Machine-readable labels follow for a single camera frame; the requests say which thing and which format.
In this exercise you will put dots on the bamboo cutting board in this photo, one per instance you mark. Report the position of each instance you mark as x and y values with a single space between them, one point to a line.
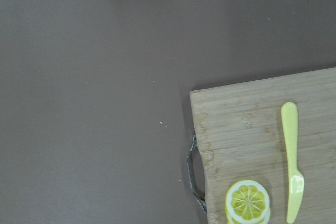
239 136

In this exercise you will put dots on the yellow plastic knife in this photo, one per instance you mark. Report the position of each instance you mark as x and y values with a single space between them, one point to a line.
289 119

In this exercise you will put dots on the lemon slice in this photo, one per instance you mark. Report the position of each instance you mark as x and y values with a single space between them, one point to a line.
247 201

